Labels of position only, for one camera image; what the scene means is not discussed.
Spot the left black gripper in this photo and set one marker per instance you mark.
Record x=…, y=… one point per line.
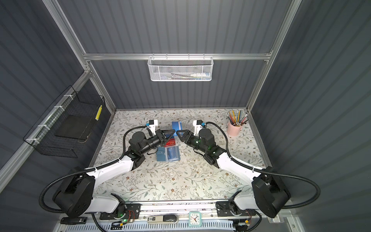
x=161, y=138

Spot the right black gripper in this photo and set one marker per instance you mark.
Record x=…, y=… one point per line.
x=186, y=136

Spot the blue card from holder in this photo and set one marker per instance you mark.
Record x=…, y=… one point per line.
x=177, y=126

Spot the clear acrylic organizer box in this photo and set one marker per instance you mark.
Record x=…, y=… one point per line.
x=178, y=142

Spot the blue leather card holder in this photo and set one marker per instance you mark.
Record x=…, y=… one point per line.
x=168, y=154

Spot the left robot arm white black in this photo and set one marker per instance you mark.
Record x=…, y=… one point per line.
x=76, y=194

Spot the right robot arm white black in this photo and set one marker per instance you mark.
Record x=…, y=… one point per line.
x=269, y=192

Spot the red card in organizer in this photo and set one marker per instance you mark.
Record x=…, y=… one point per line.
x=170, y=143

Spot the floral patterned table mat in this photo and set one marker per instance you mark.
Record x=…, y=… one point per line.
x=191, y=177

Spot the pink pencil cup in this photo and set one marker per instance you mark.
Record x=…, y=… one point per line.
x=232, y=130

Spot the coloured pencils in cup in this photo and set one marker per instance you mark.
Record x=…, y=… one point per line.
x=237, y=118

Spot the pens in white basket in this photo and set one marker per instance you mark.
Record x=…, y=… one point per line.
x=193, y=76

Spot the yellow tag on basket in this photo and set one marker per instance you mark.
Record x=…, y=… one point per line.
x=98, y=113

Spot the small teal desk clock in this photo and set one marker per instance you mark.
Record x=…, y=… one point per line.
x=194, y=219

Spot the black flat pad in basket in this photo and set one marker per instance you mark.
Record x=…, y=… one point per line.
x=74, y=127

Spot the black stapler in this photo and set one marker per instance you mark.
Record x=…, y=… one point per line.
x=73, y=221

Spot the left wrist camera white housing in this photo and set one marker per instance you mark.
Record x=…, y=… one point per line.
x=152, y=125

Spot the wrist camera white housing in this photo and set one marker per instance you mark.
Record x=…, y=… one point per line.
x=198, y=125
x=152, y=125

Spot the right wrist camera white housing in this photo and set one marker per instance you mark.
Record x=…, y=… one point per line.
x=198, y=125

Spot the white wire mesh basket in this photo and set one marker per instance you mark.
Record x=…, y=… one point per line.
x=160, y=69

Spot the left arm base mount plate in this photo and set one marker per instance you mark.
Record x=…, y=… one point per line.
x=129, y=211

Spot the silver black device on rail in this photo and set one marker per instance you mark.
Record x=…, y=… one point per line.
x=163, y=219

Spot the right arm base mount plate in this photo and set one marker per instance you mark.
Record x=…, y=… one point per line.
x=227, y=209

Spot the black wire wall basket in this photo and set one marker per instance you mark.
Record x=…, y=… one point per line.
x=42, y=136

